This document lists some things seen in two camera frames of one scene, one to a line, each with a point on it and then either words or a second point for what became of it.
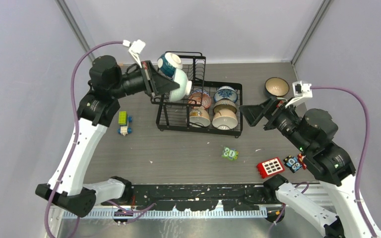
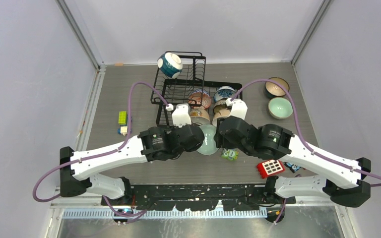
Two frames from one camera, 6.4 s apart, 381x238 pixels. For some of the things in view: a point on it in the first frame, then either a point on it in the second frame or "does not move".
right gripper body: x=283 y=119 to x=222 y=142
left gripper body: x=139 y=81 to x=177 y=153
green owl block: x=230 y=153 does not move
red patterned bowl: x=200 y=98 does not move
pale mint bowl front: x=185 y=87 to x=209 y=146
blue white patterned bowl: x=225 y=92 does not move
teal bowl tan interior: x=277 y=87 does not move
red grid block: x=269 y=167 does not move
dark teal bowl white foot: x=168 y=63 does not move
